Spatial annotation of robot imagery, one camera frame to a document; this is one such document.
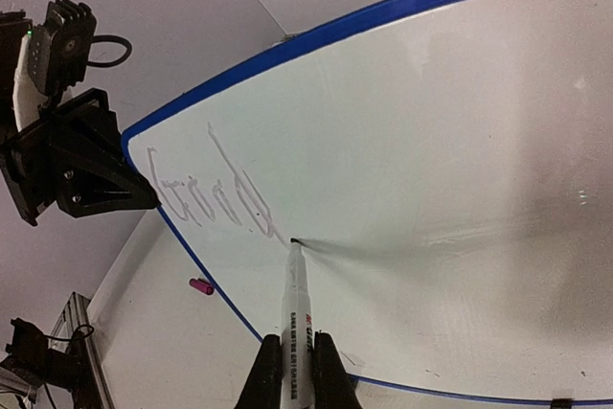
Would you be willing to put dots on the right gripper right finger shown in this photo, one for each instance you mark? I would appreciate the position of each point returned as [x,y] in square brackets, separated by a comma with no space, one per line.
[333,388]

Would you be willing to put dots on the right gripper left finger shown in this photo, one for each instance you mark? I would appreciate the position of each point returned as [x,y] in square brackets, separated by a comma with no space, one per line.
[263,386]

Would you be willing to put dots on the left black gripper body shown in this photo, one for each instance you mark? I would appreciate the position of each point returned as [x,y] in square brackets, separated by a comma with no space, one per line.
[28,169]

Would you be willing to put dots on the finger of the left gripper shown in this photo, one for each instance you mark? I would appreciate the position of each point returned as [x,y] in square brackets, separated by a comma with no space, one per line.
[91,173]

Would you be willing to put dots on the white marker pen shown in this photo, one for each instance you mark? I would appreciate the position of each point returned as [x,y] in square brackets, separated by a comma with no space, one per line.
[296,340]

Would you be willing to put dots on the magenta marker cap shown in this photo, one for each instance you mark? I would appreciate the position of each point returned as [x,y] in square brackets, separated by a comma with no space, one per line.
[202,286]

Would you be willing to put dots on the blue framed small whiteboard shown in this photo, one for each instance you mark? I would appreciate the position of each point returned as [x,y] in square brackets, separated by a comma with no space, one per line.
[447,165]

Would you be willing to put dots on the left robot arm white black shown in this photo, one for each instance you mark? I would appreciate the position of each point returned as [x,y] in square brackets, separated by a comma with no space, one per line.
[106,51]

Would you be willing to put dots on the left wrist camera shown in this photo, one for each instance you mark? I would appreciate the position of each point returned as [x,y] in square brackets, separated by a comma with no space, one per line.
[52,58]

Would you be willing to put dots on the aluminium front rail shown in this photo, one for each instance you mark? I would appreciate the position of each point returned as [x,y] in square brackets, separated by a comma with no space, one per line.
[74,335]

